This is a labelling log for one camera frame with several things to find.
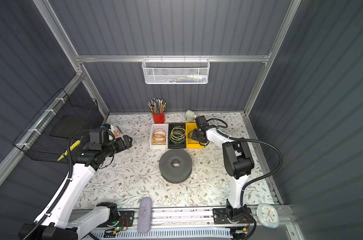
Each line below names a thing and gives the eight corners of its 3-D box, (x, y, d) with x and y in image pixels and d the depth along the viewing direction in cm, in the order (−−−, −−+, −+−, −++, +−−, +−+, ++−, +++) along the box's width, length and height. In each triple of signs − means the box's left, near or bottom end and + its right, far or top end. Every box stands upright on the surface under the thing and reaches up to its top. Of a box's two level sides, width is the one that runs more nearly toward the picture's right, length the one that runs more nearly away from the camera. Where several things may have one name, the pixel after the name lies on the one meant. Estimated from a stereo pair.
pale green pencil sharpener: (189, 124, 114) (189, 118, 109) (184, 117, 119) (184, 111, 114) (196, 121, 116) (196, 115, 111) (190, 114, 121) (191, 108, 116)
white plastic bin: (148, 150, 101) (146, 144, 96) (152, 129, 113) (150, 123, 107) (168, 150, 101) (167, 144, 96) (169, 129, 113) (169, 123, 107)
